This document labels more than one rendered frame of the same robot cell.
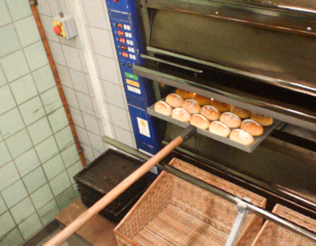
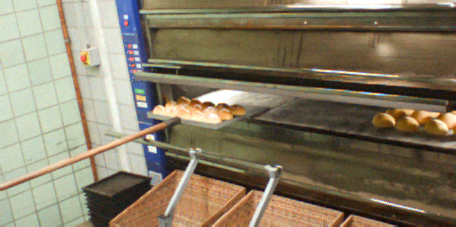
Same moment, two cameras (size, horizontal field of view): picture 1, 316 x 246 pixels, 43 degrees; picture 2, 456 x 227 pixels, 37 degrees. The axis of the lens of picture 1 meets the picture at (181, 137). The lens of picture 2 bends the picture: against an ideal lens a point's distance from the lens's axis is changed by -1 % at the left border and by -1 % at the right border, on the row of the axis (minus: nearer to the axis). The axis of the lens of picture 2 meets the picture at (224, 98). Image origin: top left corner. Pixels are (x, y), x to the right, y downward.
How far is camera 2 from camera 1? 1.94 m
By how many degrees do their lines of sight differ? 23
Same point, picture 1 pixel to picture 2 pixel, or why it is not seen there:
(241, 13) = (205, 20)
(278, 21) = (225, 20)
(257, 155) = (235, 146)
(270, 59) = (226, 51)
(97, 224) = not seen: outside the picture
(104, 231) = not seen: outside the picture
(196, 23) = (182, 35)
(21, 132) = (42, 161)
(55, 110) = (78, 147)
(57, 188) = not seen: outside the picture
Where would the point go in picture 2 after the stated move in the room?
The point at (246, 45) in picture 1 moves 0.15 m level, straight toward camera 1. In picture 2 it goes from (212, 44) to (202, 51)
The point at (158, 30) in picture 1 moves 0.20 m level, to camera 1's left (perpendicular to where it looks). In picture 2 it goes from (157, 44) to (120, 50)
